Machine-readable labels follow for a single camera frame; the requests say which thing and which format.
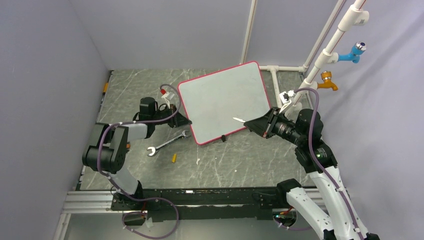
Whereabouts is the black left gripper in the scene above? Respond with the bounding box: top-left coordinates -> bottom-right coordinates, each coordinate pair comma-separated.
151,104 -> 192,129

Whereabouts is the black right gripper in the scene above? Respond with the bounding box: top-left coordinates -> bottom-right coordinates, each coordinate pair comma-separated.
244,106 -> 305,146

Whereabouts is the white whiteboard marker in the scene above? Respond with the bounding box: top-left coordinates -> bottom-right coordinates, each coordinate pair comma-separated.
233,117 -> 246,124

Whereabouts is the red-framed whiteboard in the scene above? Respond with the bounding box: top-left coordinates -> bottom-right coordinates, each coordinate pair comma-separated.
177,61 -> 271,146

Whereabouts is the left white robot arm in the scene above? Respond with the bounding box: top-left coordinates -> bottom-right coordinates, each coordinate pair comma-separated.
82,97 -> 192,210

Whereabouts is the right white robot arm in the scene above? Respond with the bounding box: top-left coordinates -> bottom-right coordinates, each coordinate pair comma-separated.
243,107 -> 380,240

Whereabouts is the silver combination wrench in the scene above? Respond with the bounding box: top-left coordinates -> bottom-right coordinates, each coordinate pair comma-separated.
146,130 -> 191,157

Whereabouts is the orange tap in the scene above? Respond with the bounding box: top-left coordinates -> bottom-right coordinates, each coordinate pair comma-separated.
317,71 -> 339,91

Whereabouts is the white corner pipe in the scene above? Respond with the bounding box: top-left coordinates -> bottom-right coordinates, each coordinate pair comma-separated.
239,0 -> 258,64

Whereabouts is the blue tap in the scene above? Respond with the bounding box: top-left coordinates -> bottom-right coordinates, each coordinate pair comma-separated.
337,41 -> 367,64

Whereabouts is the white pipe with taps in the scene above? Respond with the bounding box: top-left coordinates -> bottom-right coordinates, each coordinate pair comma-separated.
283,0 -> 370,117

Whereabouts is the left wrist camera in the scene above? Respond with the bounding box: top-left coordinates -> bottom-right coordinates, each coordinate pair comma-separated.
160,88 -> 176,109

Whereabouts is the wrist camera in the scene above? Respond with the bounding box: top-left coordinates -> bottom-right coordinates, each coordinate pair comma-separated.
160,88 -> 176,109
278,90 -> 295,114

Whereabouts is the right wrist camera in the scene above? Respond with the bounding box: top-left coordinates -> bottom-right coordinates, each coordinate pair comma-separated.
278,90 -> 295,114

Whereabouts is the white floor pipe frame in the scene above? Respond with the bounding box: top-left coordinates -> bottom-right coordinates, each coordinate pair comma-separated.
259,66 -> 304,107

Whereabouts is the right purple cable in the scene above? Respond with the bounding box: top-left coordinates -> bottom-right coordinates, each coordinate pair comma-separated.
273,87 -> 365,240

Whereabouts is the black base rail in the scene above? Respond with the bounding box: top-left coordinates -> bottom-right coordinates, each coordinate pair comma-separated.
111,186 -> 290,222

